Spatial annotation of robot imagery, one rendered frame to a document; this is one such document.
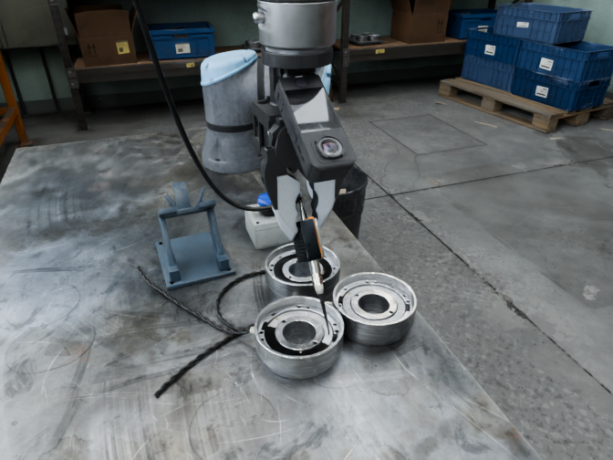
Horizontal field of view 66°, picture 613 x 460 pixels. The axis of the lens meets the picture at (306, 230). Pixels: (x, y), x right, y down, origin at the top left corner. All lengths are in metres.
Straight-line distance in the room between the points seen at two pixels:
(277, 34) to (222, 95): 0.54
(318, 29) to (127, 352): 0.42
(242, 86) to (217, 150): 0.15
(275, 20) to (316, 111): 0.09
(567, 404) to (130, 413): 1.43
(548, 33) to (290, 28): 3.85
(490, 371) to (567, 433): 0.28
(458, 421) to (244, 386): 0.23
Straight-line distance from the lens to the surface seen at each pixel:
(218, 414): 0.54
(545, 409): 1.71
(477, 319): 1.94
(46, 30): 4.27
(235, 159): 1.02
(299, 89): 0.48
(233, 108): 1.00
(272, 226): 0.75
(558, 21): 4.22
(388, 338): 0.59
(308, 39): 0.46
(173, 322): 0.65
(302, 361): 0.53
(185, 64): 3.94
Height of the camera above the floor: 1.22
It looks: 31 degrees down
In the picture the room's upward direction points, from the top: straight up
